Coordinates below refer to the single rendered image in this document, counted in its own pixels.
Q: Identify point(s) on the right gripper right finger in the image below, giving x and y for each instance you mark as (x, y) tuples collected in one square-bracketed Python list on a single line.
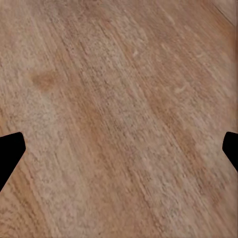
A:
[(230, 148)]

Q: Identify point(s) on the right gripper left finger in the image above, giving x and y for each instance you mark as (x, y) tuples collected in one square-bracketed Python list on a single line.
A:
[(12, 148)]

